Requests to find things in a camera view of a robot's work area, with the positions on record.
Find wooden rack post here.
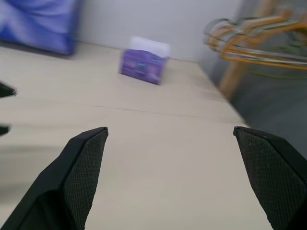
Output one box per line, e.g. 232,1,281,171
218,0,276,99

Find orange clothes hangers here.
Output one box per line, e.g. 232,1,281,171
203,17,307,67

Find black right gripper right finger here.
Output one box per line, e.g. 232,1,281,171
233,126,307,230

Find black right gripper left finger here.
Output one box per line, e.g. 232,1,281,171
1,126,109,230

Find blue printed package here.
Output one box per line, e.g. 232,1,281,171
0,0,81,56

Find purple tissue pack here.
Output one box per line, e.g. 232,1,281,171
118,47,170,86

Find white tissue pack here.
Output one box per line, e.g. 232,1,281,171
129,35,171,58

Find orange wire hanger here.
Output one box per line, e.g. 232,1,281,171
207,14,307,52
219,42,307,72

